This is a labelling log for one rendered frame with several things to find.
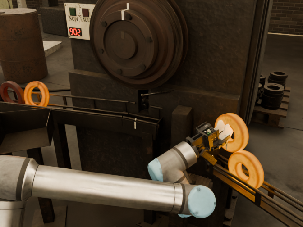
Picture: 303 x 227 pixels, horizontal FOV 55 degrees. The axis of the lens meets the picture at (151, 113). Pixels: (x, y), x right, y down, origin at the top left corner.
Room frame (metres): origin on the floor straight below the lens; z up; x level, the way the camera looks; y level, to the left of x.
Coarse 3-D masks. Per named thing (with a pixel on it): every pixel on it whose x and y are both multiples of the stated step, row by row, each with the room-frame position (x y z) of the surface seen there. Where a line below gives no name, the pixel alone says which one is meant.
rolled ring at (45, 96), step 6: (30, 84) 1.68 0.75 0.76; (36, 84) 1.67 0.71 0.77; (42, 84) 1.66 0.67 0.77; (24, 90) 1.69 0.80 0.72; (30, 90) 1.69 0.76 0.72; (42, 90) 1.63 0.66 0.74; (24, 96) 1.68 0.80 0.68; (30, 96) 1.69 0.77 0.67; (42, 96) 1.62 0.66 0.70; (48, 96) 1.63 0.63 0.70; (30, 102) 1.65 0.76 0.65; (42, 102) 1.61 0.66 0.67; (48, 102) 1.63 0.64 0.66; (42, 108) 1.61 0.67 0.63
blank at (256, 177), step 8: (240, 152) 0.91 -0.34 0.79; (248, 152) 0.91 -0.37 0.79; (232, 160) 0.93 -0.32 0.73; (240, 160) 0.90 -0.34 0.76; (248, 160) 0.87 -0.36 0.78; (256, 160) 0.87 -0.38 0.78; (232, 168) 0.93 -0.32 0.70; (240, 168) 0.92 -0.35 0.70; (248, 168) 0.86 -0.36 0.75; (256, 168) 0.84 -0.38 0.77; (240, 176) 0.90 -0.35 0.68; (256, 176) 0.83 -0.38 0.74; (256, 184) 0.83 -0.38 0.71
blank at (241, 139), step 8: (216, 120) 1.03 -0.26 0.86; (224, 120) 1.00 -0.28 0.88; (232, 120) 0.97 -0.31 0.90; (240, 120) 0.96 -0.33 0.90; (232, 128) 0.96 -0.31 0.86; (240, 128) 0.93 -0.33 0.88; (240, 136) 0.92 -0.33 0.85; (248, 136) 0.93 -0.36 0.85; (232, 144) 0.95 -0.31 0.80; (240, 144) 0.92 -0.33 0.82
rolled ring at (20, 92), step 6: (6, 84) 1.71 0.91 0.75; (12, 84) 1.69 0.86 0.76; (0, 90) 1.73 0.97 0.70; (6, 90) 1.74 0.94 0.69; (18, 90) 1.67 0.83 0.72; (6, 96) 1.73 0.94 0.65; (18, 96) 1.67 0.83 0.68; (12, 102) 1.72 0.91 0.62; (18, 102) 1.68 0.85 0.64; (24, 102) 1.69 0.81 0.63
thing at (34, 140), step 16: (0, 112) 1.38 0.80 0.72; (16, 112) 1.39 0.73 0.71; (32, 112) 1.41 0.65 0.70; (48, 112) 1.42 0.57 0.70; (0, 128) 1.32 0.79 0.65; (16, 128) 1.39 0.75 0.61; (32, 128) 1.40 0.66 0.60; (48, 128) 1.26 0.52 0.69; (0, 144) 1.27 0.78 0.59; (16, 144) 1.26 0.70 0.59; (32, 144) 1.25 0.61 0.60; (48, 144) 1.24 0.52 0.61; (48, 208) 1.28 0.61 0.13; (64, 208) 1.40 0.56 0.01; (32, 224) 1.27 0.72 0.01; (48, 224) 1.27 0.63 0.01; (64, 224) 1.27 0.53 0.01
